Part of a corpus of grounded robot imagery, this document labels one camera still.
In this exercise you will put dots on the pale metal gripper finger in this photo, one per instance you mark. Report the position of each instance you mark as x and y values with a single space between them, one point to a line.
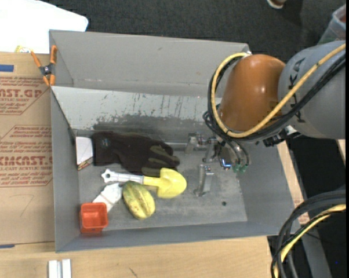
204 181
194 144

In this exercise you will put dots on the yellow-green toy fruit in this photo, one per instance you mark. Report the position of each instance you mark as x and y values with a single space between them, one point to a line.
139 200

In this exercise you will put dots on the dark brown glove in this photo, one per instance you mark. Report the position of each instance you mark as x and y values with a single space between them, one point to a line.
125 150

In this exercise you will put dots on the grey metal bin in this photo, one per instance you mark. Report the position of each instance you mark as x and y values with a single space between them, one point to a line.
151 65

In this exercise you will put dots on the white plastic tube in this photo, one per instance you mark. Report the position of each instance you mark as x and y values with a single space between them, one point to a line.
109 195

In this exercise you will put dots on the white flat packet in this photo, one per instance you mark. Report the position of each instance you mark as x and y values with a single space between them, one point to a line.
83 152

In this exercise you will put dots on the orange square cup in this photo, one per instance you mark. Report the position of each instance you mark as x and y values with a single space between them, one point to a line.
93 217

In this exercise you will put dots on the brown cardboard board red print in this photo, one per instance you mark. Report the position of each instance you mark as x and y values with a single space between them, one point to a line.
23 207

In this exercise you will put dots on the black cylinder on white bracket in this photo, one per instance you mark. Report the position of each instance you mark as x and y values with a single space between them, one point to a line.
274 141

